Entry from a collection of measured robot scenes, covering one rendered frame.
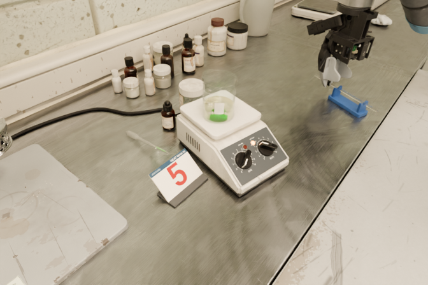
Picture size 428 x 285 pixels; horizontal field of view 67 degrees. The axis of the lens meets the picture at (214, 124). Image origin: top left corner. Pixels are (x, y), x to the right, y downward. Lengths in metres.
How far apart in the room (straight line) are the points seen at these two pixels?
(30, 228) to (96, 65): 0.46
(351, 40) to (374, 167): 0.28
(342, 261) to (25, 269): 0.45
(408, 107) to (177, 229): 0.66
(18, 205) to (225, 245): 0.35
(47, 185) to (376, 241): 0.56
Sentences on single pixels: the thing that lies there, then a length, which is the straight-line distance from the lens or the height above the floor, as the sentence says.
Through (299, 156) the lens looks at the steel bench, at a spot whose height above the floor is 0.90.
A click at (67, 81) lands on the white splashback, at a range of 0.87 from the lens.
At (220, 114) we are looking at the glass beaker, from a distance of 0.58.
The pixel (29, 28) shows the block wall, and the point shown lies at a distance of 0.85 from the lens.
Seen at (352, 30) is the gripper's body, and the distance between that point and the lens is 0.80.
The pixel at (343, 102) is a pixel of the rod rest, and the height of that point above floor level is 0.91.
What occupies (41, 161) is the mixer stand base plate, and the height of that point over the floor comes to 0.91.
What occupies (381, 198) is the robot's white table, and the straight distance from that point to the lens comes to 0.66.
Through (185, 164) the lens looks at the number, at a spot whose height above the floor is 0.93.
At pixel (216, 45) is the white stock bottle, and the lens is 1.03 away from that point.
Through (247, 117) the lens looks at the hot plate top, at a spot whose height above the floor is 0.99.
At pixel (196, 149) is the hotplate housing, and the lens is 0.62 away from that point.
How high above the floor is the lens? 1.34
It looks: 37 degrees down
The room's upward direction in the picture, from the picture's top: 2 degrees clockwise
